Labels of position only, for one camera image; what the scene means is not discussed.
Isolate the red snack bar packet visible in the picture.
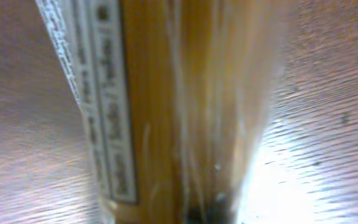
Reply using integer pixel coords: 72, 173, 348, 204
37, 0, 294, 223

